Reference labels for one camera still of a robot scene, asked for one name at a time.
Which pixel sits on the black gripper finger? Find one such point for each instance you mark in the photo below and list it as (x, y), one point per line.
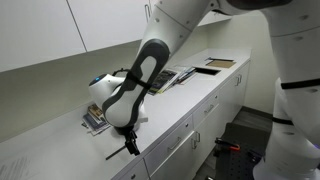
(128, 146)
(135, 143)

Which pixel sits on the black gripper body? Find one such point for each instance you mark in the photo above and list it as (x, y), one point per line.
(122, 129)

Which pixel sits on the black pen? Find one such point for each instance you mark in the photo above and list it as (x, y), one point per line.
(115, 154)

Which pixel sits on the magazine with blue cover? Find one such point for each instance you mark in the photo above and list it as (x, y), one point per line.
(94, 124)

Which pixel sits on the small book with brown cover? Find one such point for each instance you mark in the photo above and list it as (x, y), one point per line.
(95, 111)

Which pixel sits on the wide white drawer front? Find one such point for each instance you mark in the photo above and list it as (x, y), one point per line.
(168, 144)

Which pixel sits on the magazine with dark cover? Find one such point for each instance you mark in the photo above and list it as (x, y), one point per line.
(162, 81)

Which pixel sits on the small white drawer front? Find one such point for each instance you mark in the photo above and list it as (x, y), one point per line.
(206, 109)

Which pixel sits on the pile of colourful magazines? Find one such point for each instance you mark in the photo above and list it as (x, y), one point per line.
(185, 74)

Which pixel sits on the black shallow tray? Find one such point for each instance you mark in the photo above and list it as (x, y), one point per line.
(207, 71)

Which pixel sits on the black perforated cart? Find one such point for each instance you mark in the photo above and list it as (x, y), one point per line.
(243, 156)

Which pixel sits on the white end cabinet door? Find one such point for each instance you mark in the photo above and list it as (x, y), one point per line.
(236, 90)

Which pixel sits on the brown cardboard sheet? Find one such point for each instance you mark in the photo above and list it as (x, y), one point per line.
(220, 63)

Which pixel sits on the large white upper cabinet door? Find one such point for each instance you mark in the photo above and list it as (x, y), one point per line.
(33, 30)

